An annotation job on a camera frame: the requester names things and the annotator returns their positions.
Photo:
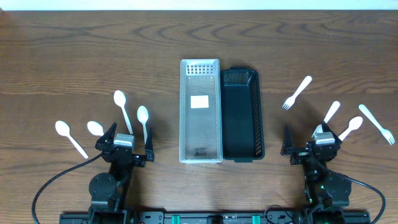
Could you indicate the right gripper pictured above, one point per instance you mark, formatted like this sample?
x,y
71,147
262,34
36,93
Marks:
x,y
287,147

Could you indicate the black plastic basket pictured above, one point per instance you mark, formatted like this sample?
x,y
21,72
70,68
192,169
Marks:
x,y
242,128

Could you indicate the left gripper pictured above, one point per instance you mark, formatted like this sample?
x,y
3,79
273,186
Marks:
x,y
107,141

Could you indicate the white fork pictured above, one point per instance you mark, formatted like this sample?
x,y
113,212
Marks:
x,y
289,102
332,110
385,132

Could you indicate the white label sticker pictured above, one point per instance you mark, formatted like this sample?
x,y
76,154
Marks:
x,y
199,101

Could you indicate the white spoon basket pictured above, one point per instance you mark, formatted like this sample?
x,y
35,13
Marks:
x,y
143,116

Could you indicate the clear plastic basket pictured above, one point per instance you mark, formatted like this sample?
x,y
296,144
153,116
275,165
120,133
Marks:
x,y
200,130

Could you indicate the white spoon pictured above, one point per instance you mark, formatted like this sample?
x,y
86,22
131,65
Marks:
x,y
353,124
63,129
120,100
95,128

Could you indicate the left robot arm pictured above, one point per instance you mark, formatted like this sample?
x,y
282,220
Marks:
x,y
108,190

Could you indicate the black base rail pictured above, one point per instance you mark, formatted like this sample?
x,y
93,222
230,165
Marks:
x,y
270,216

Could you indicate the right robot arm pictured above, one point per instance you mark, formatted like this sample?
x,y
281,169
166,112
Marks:
x,y
326,192

